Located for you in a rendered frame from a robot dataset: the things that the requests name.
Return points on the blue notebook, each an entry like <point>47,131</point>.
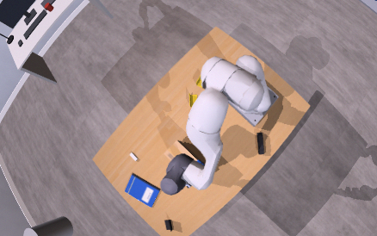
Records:
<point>142,190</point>

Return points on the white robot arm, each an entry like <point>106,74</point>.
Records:
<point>220,80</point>

